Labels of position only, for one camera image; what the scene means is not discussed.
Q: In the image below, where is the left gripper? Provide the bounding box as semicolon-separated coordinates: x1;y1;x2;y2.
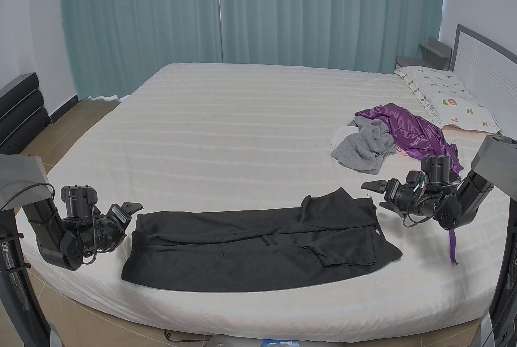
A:
93;201;144;254

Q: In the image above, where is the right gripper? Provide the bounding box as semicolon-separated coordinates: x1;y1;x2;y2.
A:
361;178;423;217

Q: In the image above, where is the black garment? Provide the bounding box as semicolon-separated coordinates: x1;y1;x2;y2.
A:
121;187;404;293

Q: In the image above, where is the bed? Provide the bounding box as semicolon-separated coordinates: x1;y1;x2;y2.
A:
20;24;517;336

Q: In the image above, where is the grey garment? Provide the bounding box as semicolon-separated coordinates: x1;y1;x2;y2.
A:
331;120;399;175

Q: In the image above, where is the white garment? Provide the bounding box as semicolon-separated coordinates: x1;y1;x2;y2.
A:
330;125;361;150

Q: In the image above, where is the purple satin garment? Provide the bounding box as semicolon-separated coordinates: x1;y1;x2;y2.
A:
355;103;465;266

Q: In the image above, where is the white printed pillow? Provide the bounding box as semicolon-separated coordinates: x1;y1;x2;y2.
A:
394;66;502;134

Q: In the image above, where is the grey bedside table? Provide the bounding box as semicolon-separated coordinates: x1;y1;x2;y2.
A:
396;36;452;74

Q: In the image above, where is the black chest of drawers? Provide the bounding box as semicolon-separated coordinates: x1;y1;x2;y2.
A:
0;72;51;155

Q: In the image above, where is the blue-green curtain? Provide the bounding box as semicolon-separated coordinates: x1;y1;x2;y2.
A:
218;0;445;74
61;0;225;102

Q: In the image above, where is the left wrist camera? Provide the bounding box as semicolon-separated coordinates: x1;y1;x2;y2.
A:
110;204;128;225

